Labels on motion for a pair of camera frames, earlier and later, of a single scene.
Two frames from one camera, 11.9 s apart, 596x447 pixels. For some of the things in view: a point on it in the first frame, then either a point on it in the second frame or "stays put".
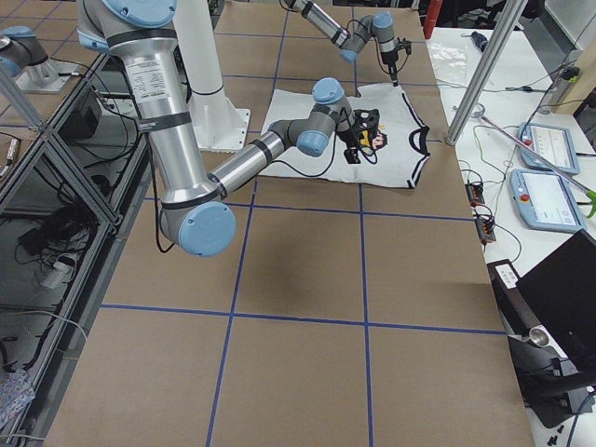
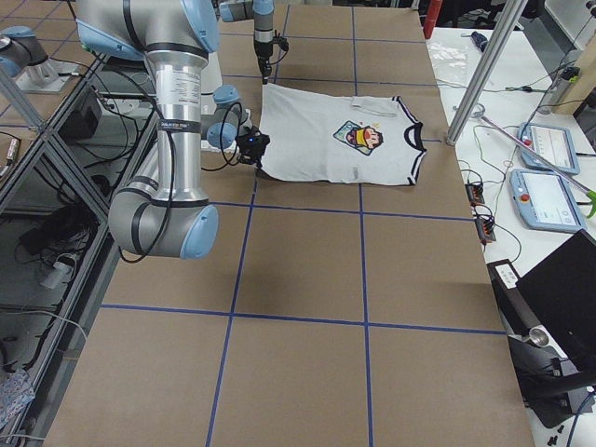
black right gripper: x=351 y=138 -> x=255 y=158
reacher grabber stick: x=589 y=195 stays put
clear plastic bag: x=453 y=54 stays put
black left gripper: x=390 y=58 -> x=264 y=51
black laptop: x=562 y=290 stays put
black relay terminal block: x=484 y=223 stays put
